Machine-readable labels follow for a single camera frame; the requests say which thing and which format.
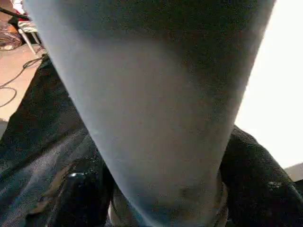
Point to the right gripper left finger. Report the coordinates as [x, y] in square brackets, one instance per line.
[80, 198]

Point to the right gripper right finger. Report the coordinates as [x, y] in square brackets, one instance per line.
[265, 189]

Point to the white plastic table top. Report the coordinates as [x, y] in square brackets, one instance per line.
[277, 94]

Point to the white plastic table leg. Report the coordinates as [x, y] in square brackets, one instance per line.
[156, 94]

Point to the black plastic mat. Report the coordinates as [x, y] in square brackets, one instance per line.
[33, 137]

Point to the white plastic stool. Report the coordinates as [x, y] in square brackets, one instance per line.
[29, 33]

